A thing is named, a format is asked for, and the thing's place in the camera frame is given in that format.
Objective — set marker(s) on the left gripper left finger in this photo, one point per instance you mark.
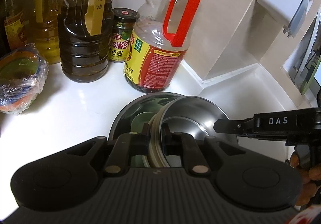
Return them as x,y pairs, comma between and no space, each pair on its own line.
127,146

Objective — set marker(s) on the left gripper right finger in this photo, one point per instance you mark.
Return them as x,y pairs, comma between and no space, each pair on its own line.
184,146

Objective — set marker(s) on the green square plate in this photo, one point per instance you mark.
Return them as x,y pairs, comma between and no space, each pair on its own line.
137,126

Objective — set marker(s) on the large steel plate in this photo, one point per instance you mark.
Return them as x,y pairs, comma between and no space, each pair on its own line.
147,103

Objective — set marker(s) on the small steel bowl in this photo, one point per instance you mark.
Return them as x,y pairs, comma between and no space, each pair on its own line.
190,114

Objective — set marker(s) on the plastic-wrapped colourful bowls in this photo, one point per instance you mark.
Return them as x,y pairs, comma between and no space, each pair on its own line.
23,75

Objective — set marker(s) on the person right hand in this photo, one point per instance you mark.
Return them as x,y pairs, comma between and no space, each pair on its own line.
309,189

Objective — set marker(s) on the steel dish rack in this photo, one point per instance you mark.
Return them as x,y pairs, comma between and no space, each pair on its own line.
301,66

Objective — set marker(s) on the bean paste jar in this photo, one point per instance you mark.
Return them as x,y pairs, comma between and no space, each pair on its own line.
124,20

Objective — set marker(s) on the dark oil bottle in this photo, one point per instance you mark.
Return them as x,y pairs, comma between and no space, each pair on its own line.
85,29

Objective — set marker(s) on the small yellow-cap bottle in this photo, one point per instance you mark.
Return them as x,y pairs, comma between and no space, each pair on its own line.
13,32

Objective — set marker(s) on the yellow oil bottle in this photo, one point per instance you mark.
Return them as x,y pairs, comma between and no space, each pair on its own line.
44,28

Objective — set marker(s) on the red-handled soy sauce bottle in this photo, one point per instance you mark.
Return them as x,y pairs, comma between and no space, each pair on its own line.
160,38

